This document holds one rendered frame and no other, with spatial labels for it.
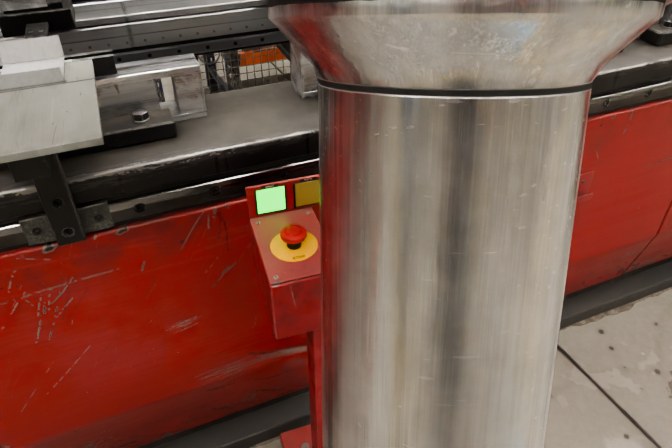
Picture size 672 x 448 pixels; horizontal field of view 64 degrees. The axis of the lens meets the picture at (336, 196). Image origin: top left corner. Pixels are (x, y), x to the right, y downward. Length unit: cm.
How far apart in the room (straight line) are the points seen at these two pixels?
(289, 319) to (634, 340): 131
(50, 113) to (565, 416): 141
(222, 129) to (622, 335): 141
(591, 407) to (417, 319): 156
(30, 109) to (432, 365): 71
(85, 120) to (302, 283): 36
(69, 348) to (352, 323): 96
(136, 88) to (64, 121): 22
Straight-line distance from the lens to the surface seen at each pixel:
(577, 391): 173
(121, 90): 95
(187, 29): 121
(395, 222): 15
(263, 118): 96
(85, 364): 114
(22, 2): 94
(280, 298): 79
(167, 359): 117
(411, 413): 18
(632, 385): 181
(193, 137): 93
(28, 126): 77
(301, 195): 88
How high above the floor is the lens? 132
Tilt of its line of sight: 36 degrees down
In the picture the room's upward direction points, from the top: straight up
